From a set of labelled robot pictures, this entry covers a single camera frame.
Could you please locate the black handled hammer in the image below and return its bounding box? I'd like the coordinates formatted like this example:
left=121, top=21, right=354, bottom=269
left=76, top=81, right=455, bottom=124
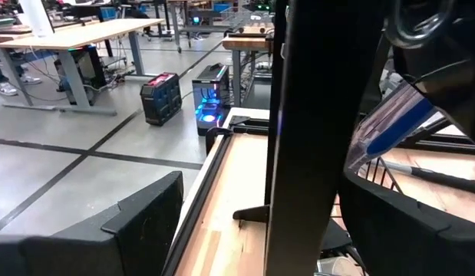
left=381, top=159, right=475, bottom=197

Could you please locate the small blue screwdriver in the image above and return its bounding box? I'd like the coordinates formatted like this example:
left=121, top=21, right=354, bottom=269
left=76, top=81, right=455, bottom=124
left=346, top=80, right=440, bottom=173

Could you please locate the black pegboard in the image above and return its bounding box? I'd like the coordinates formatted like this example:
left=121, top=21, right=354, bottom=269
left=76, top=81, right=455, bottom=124
left=232, top=0, right=388, bottom=276

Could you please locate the lit computer case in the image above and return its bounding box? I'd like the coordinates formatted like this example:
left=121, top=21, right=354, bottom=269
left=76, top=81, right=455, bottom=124
left=191, top=62, right=233, bottom=137

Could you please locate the light wood top desk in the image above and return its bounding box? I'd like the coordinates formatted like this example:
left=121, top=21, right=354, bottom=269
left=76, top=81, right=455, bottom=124
left=0, top=17, right=166, bottom=117

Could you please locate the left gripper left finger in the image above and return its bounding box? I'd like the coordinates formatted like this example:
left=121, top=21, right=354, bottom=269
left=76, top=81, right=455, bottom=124
left=0, top=170, right=185, bottom=276

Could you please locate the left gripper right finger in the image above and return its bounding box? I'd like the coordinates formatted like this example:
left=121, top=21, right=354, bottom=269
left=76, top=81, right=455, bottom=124
left=338, top=170, right=475, bottom=276

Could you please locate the black computer tower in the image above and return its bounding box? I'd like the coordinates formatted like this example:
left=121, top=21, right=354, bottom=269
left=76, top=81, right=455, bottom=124
left=53, top=44, right=108, bottom=107

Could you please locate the black red toolbox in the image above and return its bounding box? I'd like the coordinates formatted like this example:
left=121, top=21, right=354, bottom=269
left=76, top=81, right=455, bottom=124
left=139, top=71, right=183, bottom=127

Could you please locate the black wire basket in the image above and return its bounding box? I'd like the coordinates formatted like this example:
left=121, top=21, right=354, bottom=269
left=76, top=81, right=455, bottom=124
left=317, top=155, right=406, bottom=276

